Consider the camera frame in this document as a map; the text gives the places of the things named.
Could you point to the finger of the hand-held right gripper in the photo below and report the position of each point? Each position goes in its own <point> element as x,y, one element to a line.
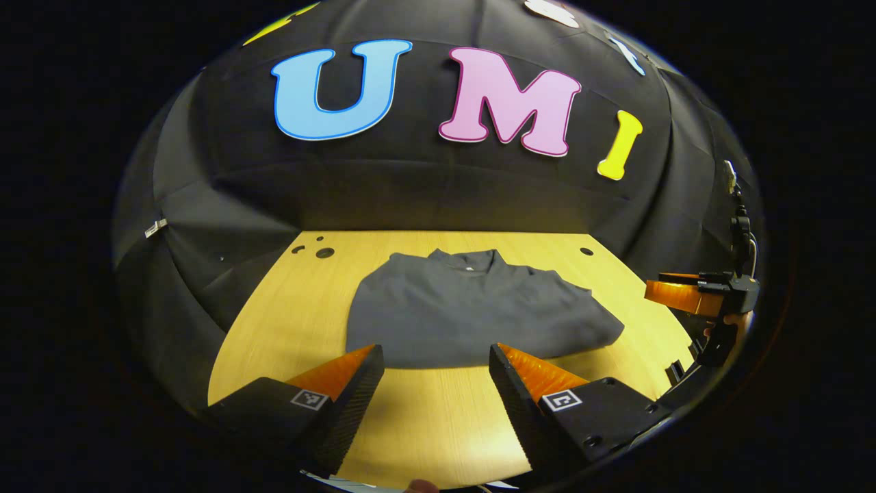
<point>679,276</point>
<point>674,296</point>

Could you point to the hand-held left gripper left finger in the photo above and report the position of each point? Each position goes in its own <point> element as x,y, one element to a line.
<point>352,411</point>

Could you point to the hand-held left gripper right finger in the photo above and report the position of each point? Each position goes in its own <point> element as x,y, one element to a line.
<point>517,418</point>

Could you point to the grey button-up shirt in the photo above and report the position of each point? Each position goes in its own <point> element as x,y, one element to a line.
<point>472,315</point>

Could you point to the black backdrop cloth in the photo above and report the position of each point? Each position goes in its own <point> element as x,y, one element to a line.
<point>438,198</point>

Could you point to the silver cloth clip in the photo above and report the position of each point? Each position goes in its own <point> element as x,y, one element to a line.
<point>156,228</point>

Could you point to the black table edge bracket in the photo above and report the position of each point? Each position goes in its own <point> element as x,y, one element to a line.
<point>676,373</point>

